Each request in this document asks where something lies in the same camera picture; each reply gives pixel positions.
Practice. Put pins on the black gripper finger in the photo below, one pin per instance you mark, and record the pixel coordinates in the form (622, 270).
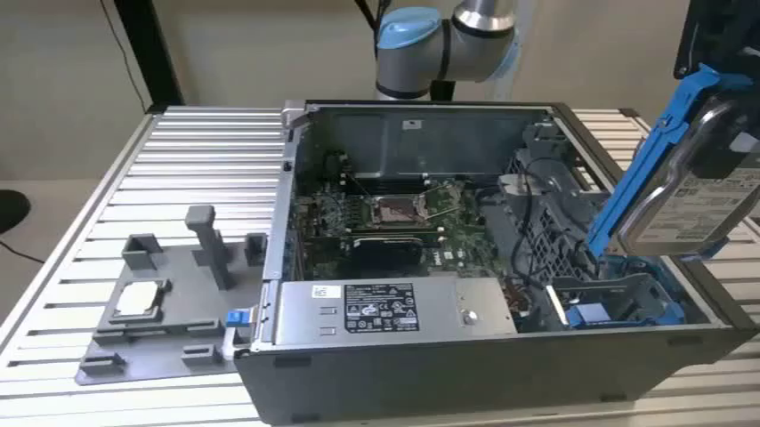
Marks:
(721, 147)

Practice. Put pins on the hard disk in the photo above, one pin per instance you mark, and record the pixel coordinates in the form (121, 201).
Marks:
(688, 213)

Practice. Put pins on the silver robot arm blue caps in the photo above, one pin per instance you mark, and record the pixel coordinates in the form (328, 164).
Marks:
(408, 62)

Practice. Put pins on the grey metal disk bay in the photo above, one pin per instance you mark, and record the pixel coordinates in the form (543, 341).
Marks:
(551, 231)

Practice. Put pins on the green motherboard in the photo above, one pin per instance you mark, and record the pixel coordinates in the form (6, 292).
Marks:
(463, 249)

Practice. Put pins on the CPU socket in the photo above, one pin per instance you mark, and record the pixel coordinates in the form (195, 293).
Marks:
(394, 209)

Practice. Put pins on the grey power supply unit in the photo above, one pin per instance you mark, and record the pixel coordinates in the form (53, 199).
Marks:
(439, 311)

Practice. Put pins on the black graphics card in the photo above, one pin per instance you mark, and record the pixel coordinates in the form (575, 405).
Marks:
(386, 251)

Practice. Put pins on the thin metal locking lever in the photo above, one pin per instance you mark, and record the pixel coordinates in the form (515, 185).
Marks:
(358, 183)

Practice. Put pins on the black open PC case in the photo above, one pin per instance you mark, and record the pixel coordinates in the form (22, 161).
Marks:
(415, 378)

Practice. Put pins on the blue plastic clip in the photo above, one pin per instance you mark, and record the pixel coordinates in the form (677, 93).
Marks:
(237, 319)

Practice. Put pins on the grey parts rack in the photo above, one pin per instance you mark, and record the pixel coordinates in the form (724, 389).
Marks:
(177, 267)

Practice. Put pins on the silver CPU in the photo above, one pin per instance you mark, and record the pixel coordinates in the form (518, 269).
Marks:
(139, 297)

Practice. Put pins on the black round base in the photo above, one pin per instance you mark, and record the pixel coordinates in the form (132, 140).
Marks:
(13, 210)

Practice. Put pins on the black upright post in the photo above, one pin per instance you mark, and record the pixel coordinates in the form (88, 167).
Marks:
(151, 53)

